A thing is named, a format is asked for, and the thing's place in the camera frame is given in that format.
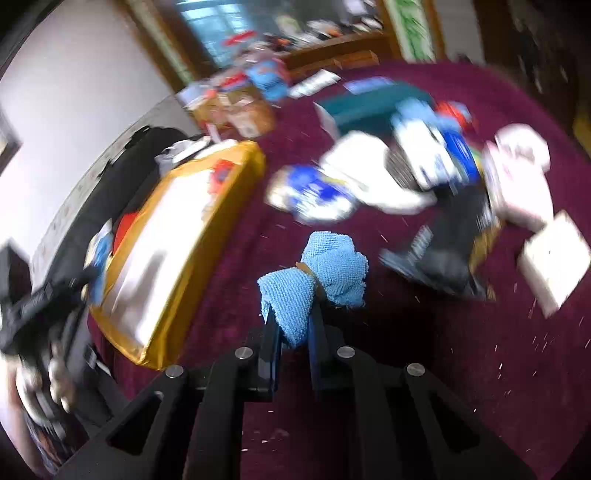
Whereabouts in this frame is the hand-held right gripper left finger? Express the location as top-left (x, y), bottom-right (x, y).
top-left (53, 310), bottom-right (283, 480)

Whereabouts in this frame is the black cloth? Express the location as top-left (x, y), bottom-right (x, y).
top-left (379, 185), bottom-right (503, 297)

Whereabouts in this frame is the black sofa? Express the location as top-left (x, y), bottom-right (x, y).
top-left (28, 126), bottom-right (197, 324)

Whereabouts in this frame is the white paper sheet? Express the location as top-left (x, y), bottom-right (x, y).
top-left (287, 69), bottom-right (341, 99)

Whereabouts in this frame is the cardboard box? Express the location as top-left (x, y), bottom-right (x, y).
top-left (188, 84), bottom-right (278, 138)

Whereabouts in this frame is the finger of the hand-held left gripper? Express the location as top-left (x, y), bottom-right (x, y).
top-left (28, 267), bottom-right (100, 315)

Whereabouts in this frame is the blue and white packet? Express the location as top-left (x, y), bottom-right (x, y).
top-left (267, 164), bottom-right (360, 223)

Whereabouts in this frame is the wooden cabinet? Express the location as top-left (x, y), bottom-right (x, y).
top-left (276, 31), bottom-right (394, 71)

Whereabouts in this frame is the red cloth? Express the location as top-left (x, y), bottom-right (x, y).
top-left (436, 100), bottom-right (472, 131)

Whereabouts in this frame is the wooden framed mirror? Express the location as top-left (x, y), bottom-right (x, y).
top-left (124, 0), bottom-right (385, 89)

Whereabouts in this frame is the teal box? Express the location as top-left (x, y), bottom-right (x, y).
top-left (318, 82), bottom-right (435, 136)

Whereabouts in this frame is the light blue towel cloth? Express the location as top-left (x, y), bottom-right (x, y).
top-left (256, 231), bottom-right (370, 349)

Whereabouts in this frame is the green wall scroll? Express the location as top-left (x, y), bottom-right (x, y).
top-left (382, 0), bottom-right (445, 64)

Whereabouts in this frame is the yellow storage box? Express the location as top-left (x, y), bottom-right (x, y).
top-left (88, 140), bottom-right (267, 370)

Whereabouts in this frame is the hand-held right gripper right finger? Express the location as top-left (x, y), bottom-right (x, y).
top-left (308, 308), bottom-right (539, 480)

